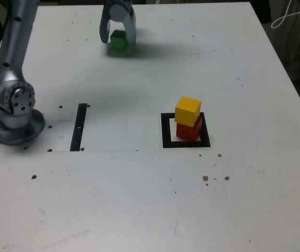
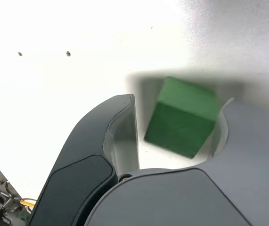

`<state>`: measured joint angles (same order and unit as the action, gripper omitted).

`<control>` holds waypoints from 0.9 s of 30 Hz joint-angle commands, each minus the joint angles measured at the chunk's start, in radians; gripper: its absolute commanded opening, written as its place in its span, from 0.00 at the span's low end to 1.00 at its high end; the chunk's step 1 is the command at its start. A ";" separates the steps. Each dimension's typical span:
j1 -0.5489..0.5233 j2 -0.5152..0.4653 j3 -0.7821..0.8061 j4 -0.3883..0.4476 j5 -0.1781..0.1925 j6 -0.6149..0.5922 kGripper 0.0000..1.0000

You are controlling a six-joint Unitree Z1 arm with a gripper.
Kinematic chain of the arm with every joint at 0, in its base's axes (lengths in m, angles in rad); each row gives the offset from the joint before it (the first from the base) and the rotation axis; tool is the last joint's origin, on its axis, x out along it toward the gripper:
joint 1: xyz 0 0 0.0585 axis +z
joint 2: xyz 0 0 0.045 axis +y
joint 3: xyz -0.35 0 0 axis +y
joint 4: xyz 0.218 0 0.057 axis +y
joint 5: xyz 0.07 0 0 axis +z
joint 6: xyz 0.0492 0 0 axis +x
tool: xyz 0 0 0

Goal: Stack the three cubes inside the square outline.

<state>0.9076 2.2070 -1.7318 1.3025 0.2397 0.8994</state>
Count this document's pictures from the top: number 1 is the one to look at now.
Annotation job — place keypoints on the black tape square outline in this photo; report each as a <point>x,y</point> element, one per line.
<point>165,131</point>

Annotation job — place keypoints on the green cube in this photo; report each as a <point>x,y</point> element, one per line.
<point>118,43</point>

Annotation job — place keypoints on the red cube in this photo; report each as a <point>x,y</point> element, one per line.
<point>187,132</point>

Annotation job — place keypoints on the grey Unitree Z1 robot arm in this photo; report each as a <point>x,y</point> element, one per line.
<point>13,126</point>

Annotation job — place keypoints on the black tape strip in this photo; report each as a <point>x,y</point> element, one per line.
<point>77,131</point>

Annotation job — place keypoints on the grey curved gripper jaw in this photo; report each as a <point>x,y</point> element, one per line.
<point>103,29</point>
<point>130,26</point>

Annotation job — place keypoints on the yellow cube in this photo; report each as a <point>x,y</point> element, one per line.
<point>186,113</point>

